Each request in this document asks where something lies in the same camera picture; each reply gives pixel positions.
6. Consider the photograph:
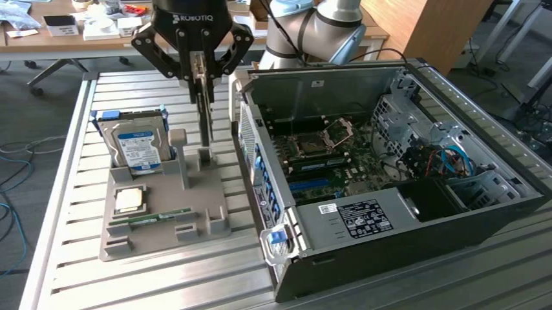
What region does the hard disk blue caddy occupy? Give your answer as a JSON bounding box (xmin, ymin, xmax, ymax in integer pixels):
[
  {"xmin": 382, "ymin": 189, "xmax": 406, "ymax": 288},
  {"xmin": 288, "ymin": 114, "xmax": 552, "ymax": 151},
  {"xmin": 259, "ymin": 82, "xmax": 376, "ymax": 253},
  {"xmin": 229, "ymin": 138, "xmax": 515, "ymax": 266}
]
[{"xmin": 89, "ymin": 105, "xmax": 173, "ymax": 177}]

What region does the CPU socket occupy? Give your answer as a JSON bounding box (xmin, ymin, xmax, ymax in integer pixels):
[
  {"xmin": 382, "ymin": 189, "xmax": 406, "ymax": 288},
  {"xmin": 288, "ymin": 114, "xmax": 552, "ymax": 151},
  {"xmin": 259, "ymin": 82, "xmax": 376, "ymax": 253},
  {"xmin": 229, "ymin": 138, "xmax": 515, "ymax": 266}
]
[{"xmin": 292, "ymin": 132, "xmax": 336, "ymax": 156}]

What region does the grey parts rack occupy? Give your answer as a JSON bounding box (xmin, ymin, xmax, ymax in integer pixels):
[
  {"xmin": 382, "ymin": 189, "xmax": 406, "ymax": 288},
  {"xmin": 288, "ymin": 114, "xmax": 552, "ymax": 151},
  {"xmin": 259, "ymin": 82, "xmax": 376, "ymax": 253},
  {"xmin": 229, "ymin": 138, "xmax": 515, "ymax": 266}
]
[{"xmin": 100, "ymin": 128, "xmax": 233, "ymax": 263}]

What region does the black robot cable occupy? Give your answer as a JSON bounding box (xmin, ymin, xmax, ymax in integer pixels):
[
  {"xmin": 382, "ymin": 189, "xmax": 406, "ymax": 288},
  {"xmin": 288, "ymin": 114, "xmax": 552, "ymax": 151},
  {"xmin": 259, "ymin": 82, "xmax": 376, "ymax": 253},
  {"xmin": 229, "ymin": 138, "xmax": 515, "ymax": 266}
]
[{"xmin": 259, "ymin": 0, "xmax": 305, "ymax": 62}]

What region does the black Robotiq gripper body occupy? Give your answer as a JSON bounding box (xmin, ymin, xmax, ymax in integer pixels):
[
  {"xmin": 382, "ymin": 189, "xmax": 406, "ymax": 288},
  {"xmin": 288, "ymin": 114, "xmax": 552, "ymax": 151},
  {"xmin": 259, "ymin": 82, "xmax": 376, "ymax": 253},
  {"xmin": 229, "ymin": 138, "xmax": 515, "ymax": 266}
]
[{"xmin": 150, "ymin": 0, "xmax": 237, "ymax": 54}]

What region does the metal disk bay bracket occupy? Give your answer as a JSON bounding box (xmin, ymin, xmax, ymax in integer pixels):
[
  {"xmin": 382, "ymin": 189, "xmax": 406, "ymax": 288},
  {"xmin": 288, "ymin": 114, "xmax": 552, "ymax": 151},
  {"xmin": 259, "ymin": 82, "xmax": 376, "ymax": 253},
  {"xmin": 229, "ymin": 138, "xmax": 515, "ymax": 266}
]
[{"xmin": 444, "ymin": 169, "xmax": 526, "ymax": 212}]

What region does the red orange small tool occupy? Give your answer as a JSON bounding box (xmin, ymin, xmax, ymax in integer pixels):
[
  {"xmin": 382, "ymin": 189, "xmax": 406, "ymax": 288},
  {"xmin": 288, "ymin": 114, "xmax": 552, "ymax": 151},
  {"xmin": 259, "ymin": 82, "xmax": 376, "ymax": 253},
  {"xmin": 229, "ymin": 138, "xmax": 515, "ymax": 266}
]
[{"xmin": 124, "ymin": 3, "xmax": 152, "ymax": 17}]

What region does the metal socket cover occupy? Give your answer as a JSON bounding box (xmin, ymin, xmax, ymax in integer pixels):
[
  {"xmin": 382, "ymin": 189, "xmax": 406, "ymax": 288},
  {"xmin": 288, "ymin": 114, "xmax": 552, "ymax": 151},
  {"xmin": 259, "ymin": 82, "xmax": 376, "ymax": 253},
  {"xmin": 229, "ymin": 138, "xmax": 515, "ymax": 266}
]
[{"xmin": 320, "ymin": 116, "xmax": 359, "ymax": 150}]

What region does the installed RAM stick white label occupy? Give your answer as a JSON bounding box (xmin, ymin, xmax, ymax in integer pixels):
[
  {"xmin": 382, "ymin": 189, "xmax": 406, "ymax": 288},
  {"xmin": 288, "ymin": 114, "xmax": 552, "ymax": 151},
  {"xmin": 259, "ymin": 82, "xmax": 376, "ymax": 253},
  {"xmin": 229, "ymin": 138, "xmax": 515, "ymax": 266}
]
[{"xmin": 295, "ymin": 157, "xmax": 350, "ymax": 172}]

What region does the wooden office desk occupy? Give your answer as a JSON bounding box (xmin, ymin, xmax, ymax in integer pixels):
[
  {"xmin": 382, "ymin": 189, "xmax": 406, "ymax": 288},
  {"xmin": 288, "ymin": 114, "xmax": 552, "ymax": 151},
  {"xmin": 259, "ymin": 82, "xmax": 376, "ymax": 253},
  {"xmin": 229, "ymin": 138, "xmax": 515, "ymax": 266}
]
[
  {"xmin": 153, "ymin": 0, "xmax": 392, "ymax": 70},
  {"xmin": 0, "ymin": 0, "xmax": 157, "ymax": 94}
]

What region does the brown cardboard box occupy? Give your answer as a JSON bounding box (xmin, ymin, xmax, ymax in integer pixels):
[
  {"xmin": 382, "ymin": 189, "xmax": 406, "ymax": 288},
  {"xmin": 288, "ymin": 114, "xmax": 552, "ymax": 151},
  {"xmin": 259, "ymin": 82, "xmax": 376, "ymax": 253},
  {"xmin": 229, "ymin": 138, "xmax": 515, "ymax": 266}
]
[{"xmin": 249, "ymin": 0, "xmax": 272, "ymax": 23}]

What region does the black cable over case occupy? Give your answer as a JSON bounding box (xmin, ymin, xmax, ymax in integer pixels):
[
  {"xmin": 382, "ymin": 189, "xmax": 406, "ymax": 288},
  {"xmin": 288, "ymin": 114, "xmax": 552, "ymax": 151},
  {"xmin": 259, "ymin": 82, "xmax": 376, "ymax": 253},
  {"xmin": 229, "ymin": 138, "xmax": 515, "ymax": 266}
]
[{"xmin": 343, "ymin": 46, "xmax": 432, "ymax": 70}]

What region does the long expansion slot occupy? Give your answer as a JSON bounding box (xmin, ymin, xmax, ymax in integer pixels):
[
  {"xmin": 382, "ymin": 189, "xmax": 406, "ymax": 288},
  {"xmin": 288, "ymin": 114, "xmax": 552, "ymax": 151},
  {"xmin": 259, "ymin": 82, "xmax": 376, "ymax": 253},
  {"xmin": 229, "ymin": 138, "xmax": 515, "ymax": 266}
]
[{"xmin": 288, "ymin": 179, "xmax": 333, "ymax": 193}]

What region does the green RAM stick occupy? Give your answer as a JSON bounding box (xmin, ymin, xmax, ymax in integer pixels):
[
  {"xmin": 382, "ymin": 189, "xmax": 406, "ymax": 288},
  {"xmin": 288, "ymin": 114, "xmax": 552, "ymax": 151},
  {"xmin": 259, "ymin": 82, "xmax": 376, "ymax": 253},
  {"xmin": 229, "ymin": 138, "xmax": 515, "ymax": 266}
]
[{"xmin": 108, "ymin": 207, "xmax": 194, "ymax": 226}]

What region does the clear plastic bag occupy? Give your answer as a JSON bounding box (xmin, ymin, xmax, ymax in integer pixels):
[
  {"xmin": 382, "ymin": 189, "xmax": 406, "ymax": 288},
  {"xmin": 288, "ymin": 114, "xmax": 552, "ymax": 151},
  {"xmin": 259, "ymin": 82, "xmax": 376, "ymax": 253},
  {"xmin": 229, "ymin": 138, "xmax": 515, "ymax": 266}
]
[{"xmin": 0, "ymin": 0, "xmax": 43, "ymax": 30}]

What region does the metal disk bay cage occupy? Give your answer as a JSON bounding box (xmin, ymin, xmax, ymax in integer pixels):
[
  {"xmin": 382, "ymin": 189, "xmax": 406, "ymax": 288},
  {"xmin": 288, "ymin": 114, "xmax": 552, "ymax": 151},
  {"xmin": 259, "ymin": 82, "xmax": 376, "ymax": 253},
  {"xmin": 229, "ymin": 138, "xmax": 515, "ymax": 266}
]
[{"xmin": 370, "ymin": 93, "xmax": 470, "ymax": 162}]

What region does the white tape roll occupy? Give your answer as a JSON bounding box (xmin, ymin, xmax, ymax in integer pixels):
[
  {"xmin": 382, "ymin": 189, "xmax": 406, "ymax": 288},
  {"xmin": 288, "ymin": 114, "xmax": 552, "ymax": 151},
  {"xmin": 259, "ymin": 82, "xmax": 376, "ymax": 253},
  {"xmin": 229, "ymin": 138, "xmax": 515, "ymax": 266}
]
[{"xmin": 85, "ymin": 17, "xmax": 116, "ymax": 33}]

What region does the grey power supply unit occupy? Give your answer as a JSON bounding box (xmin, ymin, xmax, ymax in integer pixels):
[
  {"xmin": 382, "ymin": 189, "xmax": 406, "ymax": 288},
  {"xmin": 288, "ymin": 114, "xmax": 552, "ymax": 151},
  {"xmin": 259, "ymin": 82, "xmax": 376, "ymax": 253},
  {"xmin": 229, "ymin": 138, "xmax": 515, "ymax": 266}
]
[{"xmin": 295, "ymin": 187, "xmax": 423, "ymax": 253}]

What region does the white box black top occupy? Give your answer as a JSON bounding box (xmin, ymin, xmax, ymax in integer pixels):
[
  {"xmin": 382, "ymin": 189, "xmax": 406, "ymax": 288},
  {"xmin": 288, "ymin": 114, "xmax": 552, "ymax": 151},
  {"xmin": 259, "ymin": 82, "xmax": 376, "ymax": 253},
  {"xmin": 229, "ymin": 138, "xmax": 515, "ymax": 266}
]
[{"xmin": 42, "ymin": 14, "xmax": 82, "ymax": 37}]

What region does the flat white box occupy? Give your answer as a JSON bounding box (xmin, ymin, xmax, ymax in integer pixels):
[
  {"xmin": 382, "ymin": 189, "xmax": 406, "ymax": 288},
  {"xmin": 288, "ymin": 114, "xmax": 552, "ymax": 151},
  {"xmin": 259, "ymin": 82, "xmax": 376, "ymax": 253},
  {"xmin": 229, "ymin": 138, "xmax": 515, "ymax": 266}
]
[{"xmin": 82, "ymin": 17, "xmax": 122, "ymax": 42}]

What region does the green motherboard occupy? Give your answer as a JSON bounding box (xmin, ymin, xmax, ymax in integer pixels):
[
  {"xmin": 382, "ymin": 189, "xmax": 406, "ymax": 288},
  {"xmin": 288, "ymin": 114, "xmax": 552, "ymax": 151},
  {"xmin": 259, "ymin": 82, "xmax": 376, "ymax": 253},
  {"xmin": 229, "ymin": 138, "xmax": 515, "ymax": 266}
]
[{"xmin": 272, "ymin": 129, "xmax": 415, "ymax": 207}]

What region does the plain white box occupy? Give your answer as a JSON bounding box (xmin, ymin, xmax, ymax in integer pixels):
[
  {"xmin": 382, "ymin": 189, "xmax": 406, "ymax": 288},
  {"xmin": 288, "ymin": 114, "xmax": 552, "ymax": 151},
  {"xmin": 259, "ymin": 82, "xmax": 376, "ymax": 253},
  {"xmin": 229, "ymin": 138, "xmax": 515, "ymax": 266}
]
[{"xmin": 116, "ymin": 16, "xmax": 146, "ymax": 38}]

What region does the blue disk wire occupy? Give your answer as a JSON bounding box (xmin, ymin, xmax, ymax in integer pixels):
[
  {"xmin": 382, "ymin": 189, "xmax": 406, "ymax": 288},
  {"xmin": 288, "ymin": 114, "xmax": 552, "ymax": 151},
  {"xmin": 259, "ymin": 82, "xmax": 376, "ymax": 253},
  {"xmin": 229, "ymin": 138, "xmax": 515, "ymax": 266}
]
[{"xmin": 439, "ymin": 145, "xmax": 476, "ymax": 178}]

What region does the blue latch tab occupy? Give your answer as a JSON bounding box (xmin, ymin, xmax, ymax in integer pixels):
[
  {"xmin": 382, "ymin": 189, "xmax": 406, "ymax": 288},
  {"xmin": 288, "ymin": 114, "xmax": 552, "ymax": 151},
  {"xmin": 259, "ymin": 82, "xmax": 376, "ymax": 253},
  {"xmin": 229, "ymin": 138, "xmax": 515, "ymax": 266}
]
[{"xmin": 267, "ymin": 227, "xmax": 289, "ymax": 246}]

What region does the grey case latch handle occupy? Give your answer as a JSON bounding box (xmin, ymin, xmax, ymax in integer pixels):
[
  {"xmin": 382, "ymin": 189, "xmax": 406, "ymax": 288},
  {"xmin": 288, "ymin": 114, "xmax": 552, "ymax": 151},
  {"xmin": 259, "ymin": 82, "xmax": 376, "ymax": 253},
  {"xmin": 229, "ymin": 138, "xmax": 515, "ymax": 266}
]
[{"xmin": 259, "ymin": 222, "xmax": 304, "ymax": 267}]

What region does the blue floor cable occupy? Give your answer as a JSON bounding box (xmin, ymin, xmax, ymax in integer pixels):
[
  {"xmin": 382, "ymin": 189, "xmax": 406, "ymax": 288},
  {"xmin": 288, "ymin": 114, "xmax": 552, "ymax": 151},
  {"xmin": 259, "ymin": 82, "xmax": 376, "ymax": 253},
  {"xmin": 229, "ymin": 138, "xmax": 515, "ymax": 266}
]
[{"xmin": 0, "ymin": 154, "xmax": 35, "ymax": 279}]

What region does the black open PC case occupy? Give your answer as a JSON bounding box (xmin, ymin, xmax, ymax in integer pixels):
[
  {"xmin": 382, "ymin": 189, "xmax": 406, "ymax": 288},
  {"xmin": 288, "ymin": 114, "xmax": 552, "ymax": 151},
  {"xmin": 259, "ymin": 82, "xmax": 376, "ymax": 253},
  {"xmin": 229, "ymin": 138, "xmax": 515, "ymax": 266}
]
[{"xmin": 228, "ymin": 57, "xmax": 552, "ymax": 304}]

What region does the silver CPU chip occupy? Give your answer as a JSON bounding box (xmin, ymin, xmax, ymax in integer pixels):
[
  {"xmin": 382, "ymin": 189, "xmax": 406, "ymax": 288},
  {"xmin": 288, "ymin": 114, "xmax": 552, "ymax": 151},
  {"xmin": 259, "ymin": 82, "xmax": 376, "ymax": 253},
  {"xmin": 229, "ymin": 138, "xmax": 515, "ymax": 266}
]
[{"xmin": 114, "ymin": 188, "xmax": 146, "ymax": 214}]

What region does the white paper stack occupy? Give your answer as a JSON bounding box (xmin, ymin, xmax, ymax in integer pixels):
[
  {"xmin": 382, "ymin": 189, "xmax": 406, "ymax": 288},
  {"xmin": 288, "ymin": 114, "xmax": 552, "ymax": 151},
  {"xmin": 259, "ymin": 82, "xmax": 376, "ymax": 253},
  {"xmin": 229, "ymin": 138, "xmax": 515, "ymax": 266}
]
[{"xmin": 252, "ymin": 19, "xmax": 271, "ymax": 39}]

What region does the green graphics card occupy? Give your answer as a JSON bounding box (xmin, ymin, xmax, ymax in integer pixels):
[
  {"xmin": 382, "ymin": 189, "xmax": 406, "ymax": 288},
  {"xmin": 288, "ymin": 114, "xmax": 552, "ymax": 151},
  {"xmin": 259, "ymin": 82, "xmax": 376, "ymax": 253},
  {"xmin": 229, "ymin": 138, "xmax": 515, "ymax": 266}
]
[{"xmin": 189, "ymin": 51, "xmax": 216, "ymax": 147}]

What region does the white label card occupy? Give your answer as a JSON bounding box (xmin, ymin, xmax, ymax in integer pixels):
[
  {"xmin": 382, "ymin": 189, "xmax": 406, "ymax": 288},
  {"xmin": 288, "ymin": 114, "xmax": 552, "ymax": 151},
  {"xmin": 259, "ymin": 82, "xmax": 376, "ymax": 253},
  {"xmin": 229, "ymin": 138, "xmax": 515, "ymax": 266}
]
[{"xmin": 5, "ymin": 28, "xmax": 41, "ymax": 39}]

